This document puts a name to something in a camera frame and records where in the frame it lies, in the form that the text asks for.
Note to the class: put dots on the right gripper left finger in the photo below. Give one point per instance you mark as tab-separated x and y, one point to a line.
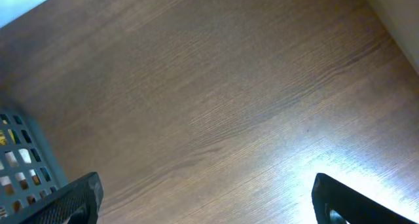
78	202

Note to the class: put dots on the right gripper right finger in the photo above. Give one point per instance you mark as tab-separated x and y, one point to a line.
334	202

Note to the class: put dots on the grey plastic lattice basket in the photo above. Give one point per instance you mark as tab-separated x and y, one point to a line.
29	169

